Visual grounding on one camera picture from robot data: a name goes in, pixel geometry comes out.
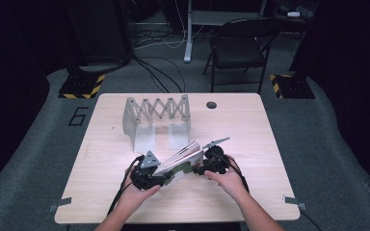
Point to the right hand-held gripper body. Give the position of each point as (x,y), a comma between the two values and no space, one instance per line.
(216,160)

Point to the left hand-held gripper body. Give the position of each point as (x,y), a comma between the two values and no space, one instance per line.
(146,176)

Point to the white caterpillar picture book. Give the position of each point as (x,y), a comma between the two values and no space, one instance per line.
(181,160)

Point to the person's left hand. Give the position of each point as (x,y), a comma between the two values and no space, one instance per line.
(135,195)

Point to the person's right hand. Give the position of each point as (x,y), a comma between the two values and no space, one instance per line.
(229,183)

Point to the grey expandable metal book rack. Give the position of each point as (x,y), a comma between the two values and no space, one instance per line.
(144,128)

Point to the black stand base hazard stripes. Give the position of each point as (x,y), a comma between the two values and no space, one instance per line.
(80,86)
(294,86)

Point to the black folding chair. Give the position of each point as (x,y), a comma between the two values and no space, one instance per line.
(237,51)

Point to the white-legged desk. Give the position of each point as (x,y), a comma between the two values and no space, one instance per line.
(188,32)

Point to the small white device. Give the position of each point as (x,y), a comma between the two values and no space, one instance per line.
(293,14)

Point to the grey table edge bracket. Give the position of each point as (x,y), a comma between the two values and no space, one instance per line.
(294,202)
(61,203)

